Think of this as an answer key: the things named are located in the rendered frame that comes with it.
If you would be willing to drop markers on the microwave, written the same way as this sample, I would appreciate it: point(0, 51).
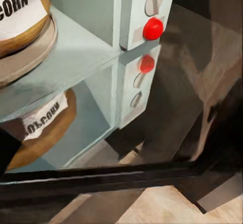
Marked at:
point(119, 94)

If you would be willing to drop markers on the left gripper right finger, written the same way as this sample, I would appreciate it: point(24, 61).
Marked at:
point(235, 132)

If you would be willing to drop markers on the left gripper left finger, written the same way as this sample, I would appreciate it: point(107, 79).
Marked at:
point(12, 132)

